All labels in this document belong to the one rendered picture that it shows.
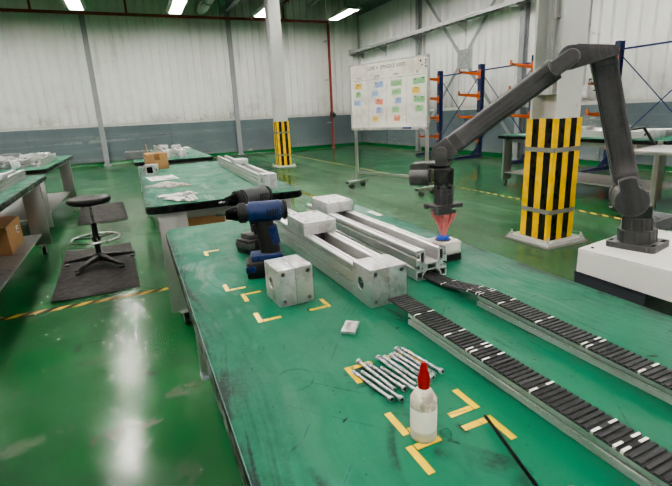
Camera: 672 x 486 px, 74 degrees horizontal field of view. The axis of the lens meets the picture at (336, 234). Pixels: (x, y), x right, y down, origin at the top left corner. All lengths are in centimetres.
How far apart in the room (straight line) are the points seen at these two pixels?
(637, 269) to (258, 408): 94
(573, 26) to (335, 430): 401
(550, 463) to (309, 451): 32
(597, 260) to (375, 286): 60
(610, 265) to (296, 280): 79
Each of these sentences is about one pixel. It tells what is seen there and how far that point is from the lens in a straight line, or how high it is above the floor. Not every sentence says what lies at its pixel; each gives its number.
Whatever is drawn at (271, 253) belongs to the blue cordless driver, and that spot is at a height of 85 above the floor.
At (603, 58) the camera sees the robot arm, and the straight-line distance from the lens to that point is 130.
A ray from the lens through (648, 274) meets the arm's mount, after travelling 129.
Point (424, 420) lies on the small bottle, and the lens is 67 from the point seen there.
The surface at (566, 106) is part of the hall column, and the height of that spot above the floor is 119.
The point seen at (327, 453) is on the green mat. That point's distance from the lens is 68.
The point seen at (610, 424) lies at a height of 81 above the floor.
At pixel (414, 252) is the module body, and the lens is 122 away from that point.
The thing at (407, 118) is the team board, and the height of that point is 111.
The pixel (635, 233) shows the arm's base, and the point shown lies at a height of 90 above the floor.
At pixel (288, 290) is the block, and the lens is 110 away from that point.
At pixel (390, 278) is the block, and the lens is 107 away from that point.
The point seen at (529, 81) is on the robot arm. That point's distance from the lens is 130.
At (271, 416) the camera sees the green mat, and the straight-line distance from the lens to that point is 76.
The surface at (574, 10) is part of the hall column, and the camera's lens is 441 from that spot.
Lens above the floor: 123
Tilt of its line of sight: 15 degrees down
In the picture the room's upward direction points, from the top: 3 degrees counter-clockwise
